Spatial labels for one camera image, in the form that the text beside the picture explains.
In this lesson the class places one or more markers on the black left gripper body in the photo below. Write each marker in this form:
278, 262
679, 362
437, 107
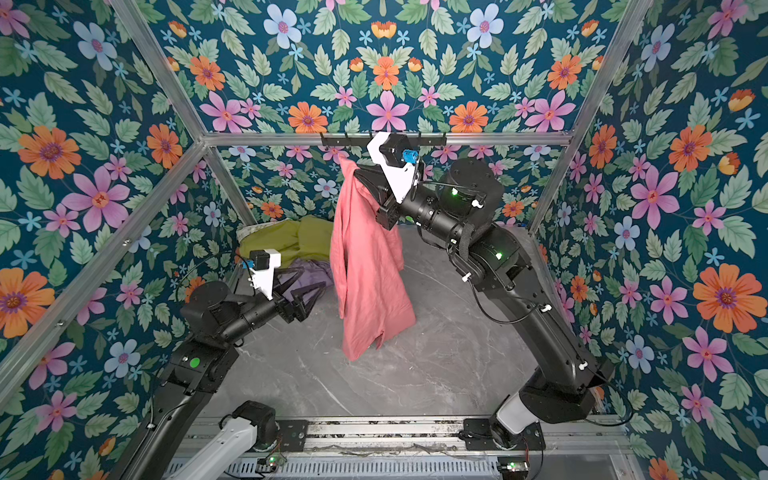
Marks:
288, 310

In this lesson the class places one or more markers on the lavender purple cloth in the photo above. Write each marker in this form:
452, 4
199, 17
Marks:
283, 275

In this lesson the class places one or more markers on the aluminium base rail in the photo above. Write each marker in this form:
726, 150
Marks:
233, 437

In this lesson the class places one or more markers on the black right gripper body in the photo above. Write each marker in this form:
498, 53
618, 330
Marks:
392, 216

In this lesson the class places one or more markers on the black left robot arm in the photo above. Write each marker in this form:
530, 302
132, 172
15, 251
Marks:
218, 319

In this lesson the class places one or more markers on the green circuit board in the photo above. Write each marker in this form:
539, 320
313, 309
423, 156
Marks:
271, 463
513, 469

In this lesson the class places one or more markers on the black hook rail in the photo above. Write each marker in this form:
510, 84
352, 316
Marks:
364, 139

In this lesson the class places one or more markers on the white perforated cable tray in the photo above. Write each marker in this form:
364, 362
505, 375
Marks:
338, 467

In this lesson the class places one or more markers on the right green circuit board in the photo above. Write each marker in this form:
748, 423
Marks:
513, 469

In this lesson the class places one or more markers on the pink cloth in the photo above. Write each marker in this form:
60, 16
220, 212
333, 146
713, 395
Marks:
366, 260

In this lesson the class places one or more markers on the yellow-green cloth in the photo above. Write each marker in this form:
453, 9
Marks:
307, 238

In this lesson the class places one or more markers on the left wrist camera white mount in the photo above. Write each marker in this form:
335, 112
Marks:
261, 266

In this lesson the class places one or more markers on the left green circuit board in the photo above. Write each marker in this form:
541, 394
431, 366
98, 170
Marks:
271, 463

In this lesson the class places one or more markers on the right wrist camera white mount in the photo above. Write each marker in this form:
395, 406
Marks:
398, 161

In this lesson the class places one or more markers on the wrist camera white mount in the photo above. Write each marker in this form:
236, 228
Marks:
261, 266
398, 161

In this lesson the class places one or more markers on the white cloth under pile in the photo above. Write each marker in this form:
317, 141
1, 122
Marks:
245, 230

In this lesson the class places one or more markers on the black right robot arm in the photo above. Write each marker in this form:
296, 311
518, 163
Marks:
507, 268

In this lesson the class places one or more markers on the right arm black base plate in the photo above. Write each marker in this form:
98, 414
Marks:
484, 434

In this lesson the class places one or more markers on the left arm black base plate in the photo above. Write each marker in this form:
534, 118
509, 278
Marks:
282, 435

